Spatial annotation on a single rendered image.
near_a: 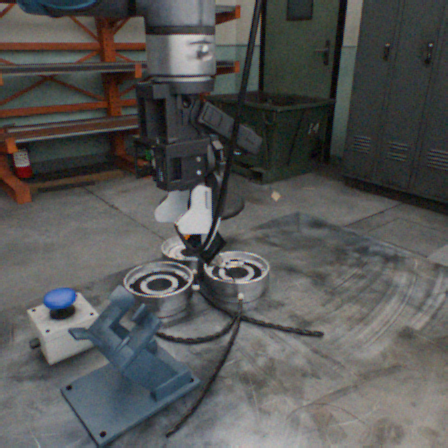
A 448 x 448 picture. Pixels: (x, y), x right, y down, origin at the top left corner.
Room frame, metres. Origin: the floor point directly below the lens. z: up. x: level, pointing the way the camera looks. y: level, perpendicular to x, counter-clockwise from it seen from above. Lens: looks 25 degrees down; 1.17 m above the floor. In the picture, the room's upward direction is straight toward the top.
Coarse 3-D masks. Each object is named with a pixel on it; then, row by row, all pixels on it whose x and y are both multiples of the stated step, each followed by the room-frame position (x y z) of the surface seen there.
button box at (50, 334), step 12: (84, 300) 0.49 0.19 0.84; (36, 312) 0.46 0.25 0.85; (48, 312) 0.46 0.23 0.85; (72, 312) 0.46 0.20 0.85; (84, 312) 0.46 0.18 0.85; (96, 312) 0.46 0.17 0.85; (36, 324) 0.44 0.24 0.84; (48, 324) 0.44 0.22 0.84; (60, 324) 0.44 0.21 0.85; (72, 324) 0.44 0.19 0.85; (84, 324) 0.44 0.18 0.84; (36, 336) 0.45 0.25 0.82; (48, 336) 0.42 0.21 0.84; (60, 336) 0.42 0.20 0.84; (48, 348) 0.41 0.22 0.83; (60, 348) 0.42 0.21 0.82; (72, 348) 0.43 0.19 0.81; (84, 348) 0.44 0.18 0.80; (48, 360) 0.41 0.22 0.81; (60, 360) 0.42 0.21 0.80
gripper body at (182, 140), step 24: (144, 96) 0.47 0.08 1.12; (168, 96) 0.47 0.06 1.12; (192, 96) 0.49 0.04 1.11; (144, 120) 0.48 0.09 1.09; (168, 120) 0.47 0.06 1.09; (192, 120) 0.49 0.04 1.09; (144, 144) 0.50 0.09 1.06; (168, 144) 0.45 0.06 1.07; (192, 144) 0.46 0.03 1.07; (216, 144) 0.49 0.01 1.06; (144, 168) 0.49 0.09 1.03; (168, 168) 0.44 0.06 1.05; (192, 168) 0.47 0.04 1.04
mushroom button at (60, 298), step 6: (60, 288) 0.48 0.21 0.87; (66, 288) 0.48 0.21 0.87; (48, 294) 0.46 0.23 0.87; (54, 294) 0.46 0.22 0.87; (60, 294) 0.46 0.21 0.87; (66, 294) 0.46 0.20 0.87; (72, 294) 0.46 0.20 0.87; (48, 300) 0.45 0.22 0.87; (54, 300) 0.45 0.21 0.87; (60, 300) 0.45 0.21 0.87; (66, 300) 0.45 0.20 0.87; (72, 300) 0.46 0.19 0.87; (48, 306) 0.44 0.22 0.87; (54, 306) 0.44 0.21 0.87; (60, 306) 0.44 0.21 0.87; (66, 306) 0.45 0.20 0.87; (60, 312) 0.46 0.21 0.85
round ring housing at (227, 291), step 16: (224, 256) 0.64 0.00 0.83; (240, 256) 0.64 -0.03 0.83; (256, 256) 0.63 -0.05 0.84; (208, 272) 0.57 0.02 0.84; (224, 272) 0.60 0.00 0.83; (240, 272) 0.61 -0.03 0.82; (208, 288) 0.57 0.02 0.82; (224, 288) 0.55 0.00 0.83; (240, 288) 0.54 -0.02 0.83; (256, 288) 0.55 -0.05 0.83
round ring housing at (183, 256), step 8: (168, 240) 0.69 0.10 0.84; (176, 240) 0.71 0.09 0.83; (168, 248) 0.68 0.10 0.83; (184, 248) 0.68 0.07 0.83; (168, 256) 0.63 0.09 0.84; (176, 256) 0.65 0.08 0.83; (184, 256) 0.65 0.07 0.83; (192, 256) 0.69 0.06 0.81; (184, 264) 0.62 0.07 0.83; (192, 264) 0.62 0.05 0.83; (200, 264) 0.62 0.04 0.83; (200, 272) 0.62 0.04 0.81
